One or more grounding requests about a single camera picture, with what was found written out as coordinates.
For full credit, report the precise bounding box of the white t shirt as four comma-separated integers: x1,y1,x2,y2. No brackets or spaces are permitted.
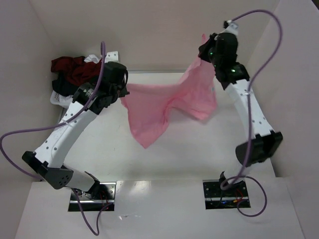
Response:
84,54,101,64

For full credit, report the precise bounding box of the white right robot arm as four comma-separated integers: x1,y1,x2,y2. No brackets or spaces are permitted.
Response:
198,32,283,190

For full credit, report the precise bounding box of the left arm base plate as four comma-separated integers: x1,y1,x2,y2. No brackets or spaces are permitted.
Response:
68,182,117,212

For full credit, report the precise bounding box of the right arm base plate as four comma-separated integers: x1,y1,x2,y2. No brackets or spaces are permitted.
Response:
203,180,251,210

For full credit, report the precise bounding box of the white plastic laundry basket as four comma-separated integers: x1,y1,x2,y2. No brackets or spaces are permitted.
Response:
50,91,72,109

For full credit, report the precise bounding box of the dark red t shirt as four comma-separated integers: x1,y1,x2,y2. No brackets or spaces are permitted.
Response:
51,56,101,86

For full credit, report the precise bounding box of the aluminium rail at table edge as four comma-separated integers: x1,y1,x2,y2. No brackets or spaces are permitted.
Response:
127,69,187,75

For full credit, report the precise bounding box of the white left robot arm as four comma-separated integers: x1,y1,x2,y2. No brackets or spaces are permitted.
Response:
22,62,129,198

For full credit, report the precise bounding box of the black t shirt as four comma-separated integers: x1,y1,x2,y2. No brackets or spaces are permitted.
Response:
52,72,83,97

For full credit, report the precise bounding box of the pink t shirt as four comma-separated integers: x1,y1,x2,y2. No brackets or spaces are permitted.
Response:
120,33,218,149

